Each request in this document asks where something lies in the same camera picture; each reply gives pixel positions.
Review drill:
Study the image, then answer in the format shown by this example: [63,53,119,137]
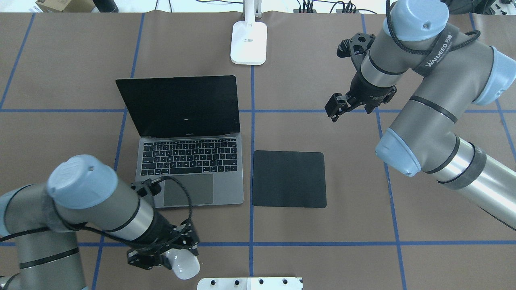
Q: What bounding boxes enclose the black mouse pad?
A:
[251,150,327,209]

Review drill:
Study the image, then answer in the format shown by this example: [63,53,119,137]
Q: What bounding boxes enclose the brown cardboard box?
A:
[35,0,95,13]

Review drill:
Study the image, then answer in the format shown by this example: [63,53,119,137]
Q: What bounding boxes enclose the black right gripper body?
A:
[347,74,397,114]

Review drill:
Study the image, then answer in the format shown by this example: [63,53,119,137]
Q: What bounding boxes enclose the white desk lamp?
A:
[230,0,268,66]

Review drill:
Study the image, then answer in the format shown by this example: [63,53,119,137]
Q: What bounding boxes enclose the white computer mouse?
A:
[164,249,200,280]

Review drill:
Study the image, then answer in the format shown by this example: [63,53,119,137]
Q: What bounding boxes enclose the grey laptop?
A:
[115,75,244,206]

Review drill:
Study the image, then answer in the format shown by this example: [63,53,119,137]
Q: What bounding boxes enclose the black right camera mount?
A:
[337,33,376,71]

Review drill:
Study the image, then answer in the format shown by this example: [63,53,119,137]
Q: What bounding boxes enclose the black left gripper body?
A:
[145,211,200,257]

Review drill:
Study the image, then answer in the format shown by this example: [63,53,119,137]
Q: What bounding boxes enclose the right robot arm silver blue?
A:
[325,0,516,229]

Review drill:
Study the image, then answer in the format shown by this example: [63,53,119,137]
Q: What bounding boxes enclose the black water bottle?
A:
[92,0,119,13]

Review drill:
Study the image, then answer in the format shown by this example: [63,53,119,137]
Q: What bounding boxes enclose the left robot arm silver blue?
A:
[1,155,200,290]

